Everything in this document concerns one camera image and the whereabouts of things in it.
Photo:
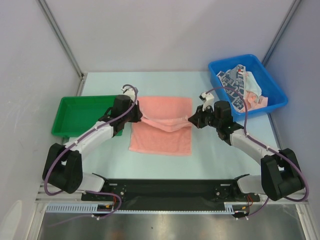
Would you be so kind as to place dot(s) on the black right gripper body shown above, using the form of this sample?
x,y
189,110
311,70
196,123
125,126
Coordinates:
x,y
200,119

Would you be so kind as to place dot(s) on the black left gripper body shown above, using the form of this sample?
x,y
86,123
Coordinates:
x,y
132,116

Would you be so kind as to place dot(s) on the pink terry towel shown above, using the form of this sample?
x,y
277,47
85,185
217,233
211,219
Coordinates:
x,y
164,128

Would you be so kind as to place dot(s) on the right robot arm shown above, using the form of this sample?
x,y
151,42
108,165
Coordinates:
x,y
280,174

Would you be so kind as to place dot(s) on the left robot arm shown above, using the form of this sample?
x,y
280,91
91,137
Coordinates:
x,y
63,170

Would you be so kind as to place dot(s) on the pale pink towel in bin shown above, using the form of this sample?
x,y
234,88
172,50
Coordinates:
x,y
254,102

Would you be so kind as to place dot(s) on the blue white patterned towel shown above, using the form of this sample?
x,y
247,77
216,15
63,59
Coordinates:
x,y
234,81

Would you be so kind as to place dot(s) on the white light blue towel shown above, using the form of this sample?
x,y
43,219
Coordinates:
x,y
251,84

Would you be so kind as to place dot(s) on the green plastic tray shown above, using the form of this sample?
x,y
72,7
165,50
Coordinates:
x,y
77,114

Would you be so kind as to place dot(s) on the blue plastic bin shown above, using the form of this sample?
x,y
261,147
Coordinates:
x,y
276,96

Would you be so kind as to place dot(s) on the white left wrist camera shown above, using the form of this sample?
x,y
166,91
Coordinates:
x,y
130,91

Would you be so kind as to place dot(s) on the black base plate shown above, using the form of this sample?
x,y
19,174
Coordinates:
x,y
172,191

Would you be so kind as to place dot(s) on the white cable duct rail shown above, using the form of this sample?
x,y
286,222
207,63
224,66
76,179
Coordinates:
x,y
140,207

